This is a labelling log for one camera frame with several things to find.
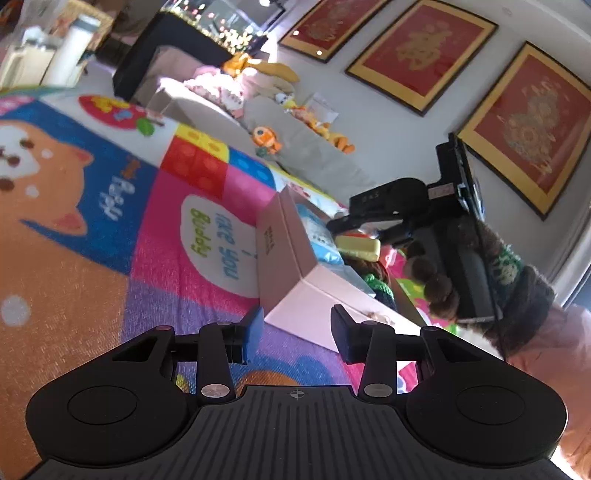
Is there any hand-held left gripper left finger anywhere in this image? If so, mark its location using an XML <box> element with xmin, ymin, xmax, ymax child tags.
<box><xmin>108</xmin><ymin>307</ymin><xmax>266</xmax><ymax>403</ymax></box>

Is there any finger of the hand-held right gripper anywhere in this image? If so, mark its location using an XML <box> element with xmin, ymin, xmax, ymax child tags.
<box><xmin>348</xmin><ymin>176</ymin><xmax>439</xmax><ymax>217</ymax></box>
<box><xmin>327</xmin><ymin>213</ymin><xmax>416</xmax><ymax>247</ymax></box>

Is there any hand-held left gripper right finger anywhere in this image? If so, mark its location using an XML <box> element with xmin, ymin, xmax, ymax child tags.
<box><xmin>330</xmin><ymin>305</ymin><xmax>506</xmax><ymax>400</ymax></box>

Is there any yellow plastic toy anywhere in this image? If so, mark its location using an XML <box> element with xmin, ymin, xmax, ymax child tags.
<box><xmin>335</xmin><ymin>234</ymin><xmax>382</xmax><ymax>261</ymax></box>

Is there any blue tissue packet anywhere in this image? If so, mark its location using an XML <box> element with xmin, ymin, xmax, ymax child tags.
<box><xmin>295</xmin><ymin>203</ymin><xmax>345</xmax><ymax>267</ymax></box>

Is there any brown and green knitted doll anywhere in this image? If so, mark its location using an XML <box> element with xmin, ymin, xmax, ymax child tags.
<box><xmin>344</xmin><ymin>258</ymin><xmax>398</xmax><ymax>311</ymax></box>

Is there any pink cardboard box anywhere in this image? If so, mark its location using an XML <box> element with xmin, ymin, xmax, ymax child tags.
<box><xmin>255</xmin><ymin>185</ymin><xmax>432</xmax><ymax>354</ymax></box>

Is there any person's right forearm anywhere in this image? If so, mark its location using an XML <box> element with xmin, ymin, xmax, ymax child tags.
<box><xmin>505</xmin><ymin>305</ymin><xmax>591</xmax><ymax>480</ymax></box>

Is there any person's right hand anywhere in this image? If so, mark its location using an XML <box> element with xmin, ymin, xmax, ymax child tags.
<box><xmin>403</xmin><ymin>217</ymin><xmax>557</xmax><ymax>363</ymax></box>

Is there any row of orange plush toys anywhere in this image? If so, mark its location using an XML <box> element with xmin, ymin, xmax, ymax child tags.
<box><xmin>291</xmin><ymin>105</ymin><xmax>356</xmax><ymax>153</ymax></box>

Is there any beige sofa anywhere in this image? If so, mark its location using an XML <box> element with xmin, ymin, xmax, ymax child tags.
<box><xmin>148</xmin><ymin>44</ymin><xmax>370</xmax><ymax>204</ymax></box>

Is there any clear bag with paper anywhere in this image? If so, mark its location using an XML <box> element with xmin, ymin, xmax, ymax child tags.
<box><xmin>302</xmin><ymin>92</ymin><xmax>340</xmax><ymax>125</ymax></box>

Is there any orange fish plush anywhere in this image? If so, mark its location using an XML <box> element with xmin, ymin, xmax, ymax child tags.
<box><xmin>252</xmin><ymin>127</ymin><xmax>283</xmax><ymax>155</ymax></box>

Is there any red framed picture gold character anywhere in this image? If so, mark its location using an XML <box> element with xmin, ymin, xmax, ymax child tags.
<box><xmin>345</xmin><ymin>0</ymin><xmax>499</xmax><ymax>116</ymax></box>

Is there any red framed picture gold pattern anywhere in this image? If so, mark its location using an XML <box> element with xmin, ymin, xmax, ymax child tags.
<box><xmin>456</xmin><ymin>41</ymin><xmax>591</xmax><ymax>221</ymax></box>

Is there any yellow plush toy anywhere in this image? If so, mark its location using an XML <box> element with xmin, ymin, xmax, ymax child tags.
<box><xmin>222</xmin><ymin>52</ymin><xmax>301</xmax><ymax>85</ymax></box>

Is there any small red framed picture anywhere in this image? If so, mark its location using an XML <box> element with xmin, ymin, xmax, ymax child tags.
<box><xmin>277</xmin><ymin>0</ymin><xmax>391</xmax><ymax>64</ymax></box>

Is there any colourful printed play mat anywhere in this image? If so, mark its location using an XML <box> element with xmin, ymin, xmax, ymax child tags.
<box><xmin>0</xmin><ymin>85</ymin><xmax>459</xmax><ymax>467</ymax></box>

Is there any white thermos bottle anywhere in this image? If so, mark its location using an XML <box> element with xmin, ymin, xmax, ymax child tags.
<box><xmin>46</xmin><ymin>14</ymin><xmax>100</xmax><ymax>86</ymax></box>

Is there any woven basket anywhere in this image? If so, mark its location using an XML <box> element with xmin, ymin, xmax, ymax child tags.
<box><xmin>51</xmin><ymin>0</ymin><xmax>114</xmax><ymax>51</ymax></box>

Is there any white jug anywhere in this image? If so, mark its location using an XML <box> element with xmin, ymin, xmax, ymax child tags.
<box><xmin>0</xmin><ymin>39</ymin><xmax>56</xmax><ymax>88</ymax></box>

